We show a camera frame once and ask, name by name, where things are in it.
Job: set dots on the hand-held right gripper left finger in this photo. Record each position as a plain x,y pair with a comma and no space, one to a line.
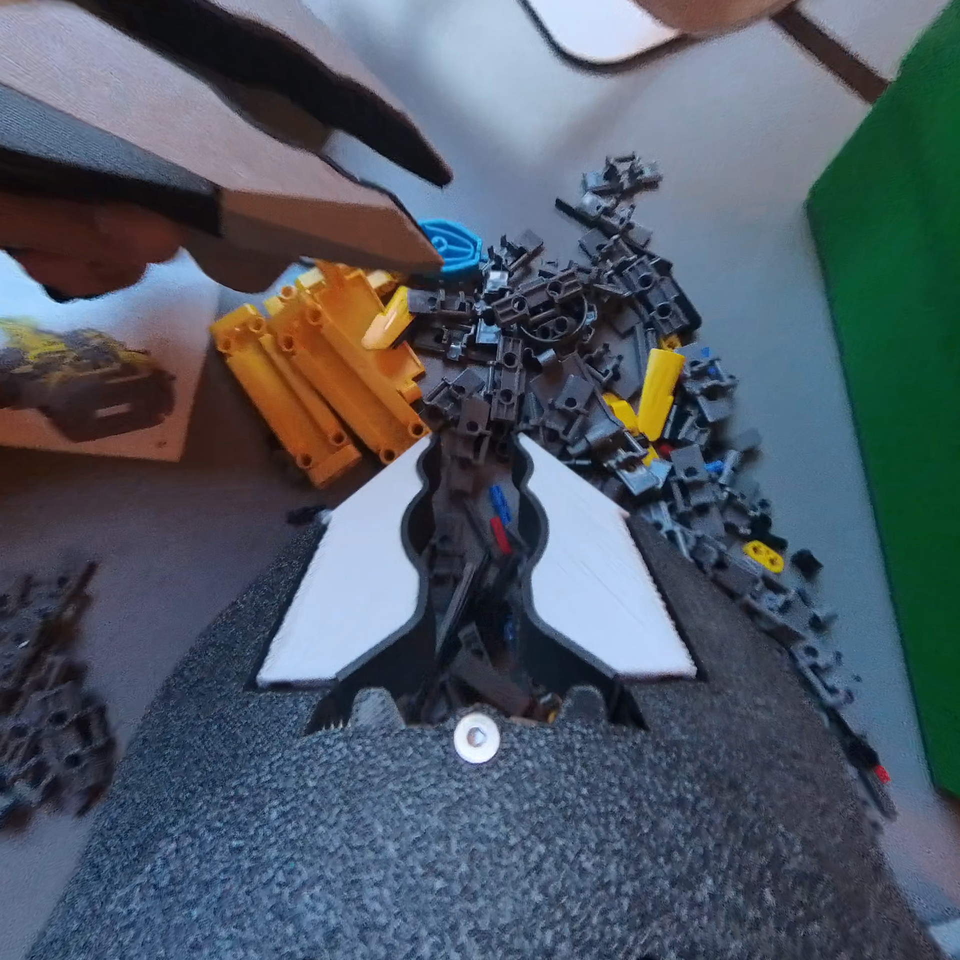
345,600

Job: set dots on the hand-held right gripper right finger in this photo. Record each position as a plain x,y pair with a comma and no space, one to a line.
608,593

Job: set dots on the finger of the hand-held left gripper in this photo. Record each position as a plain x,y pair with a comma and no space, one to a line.
180,105
285,75

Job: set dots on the pile of grey brick parts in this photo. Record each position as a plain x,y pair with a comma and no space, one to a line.
570,330

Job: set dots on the grey desk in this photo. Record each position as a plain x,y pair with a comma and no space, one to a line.
720,165

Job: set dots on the person's left hand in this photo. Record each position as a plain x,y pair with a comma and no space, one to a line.
75,248

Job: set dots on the white instruction booklet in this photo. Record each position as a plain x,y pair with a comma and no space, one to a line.
165,323

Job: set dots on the yellow brick panel assembly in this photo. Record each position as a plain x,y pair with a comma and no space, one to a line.
323,375

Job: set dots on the blue brick separator tool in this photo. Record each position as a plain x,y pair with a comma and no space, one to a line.
450,240

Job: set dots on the heap of black track links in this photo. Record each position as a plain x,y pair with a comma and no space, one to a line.
53,705

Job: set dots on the wooden document stand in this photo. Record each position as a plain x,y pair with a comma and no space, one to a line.
600,23

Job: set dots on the green plastic bin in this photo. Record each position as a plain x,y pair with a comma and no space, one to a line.
900,375

